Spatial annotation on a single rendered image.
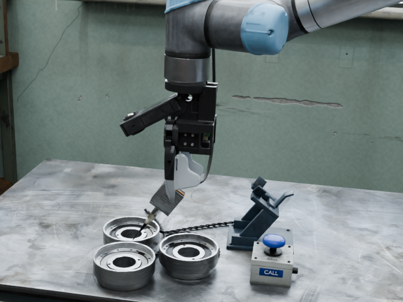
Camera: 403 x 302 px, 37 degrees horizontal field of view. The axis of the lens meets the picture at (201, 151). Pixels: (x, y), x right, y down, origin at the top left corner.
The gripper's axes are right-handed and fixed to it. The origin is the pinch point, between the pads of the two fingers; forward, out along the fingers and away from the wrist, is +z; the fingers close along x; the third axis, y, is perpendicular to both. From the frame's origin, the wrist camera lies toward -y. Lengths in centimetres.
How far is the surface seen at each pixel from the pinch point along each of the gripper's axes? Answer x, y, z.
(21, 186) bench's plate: 27.9, -38.7, 13.3
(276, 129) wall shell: 158, 24, 33
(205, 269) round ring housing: -6.0, 7.3, 11.2
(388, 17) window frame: 148, 62, -19
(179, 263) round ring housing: -7.2, 3.0, 9.8
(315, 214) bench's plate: 25.9, 28.5, 13.2
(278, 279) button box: -5.8, 19.9, 11.9
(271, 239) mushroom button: -3.3, 18.2, 5.8
